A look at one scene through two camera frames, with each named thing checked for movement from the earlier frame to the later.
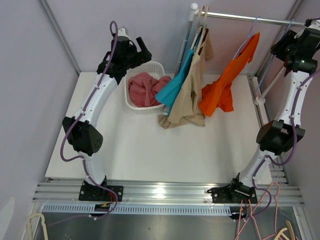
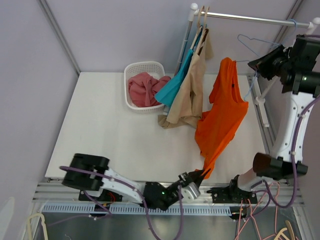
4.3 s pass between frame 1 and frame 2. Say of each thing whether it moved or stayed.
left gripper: moved
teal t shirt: stayed
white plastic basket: stayed
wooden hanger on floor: stayed
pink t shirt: stayed
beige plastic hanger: stayed
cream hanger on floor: stayed
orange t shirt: moved
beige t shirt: stayed
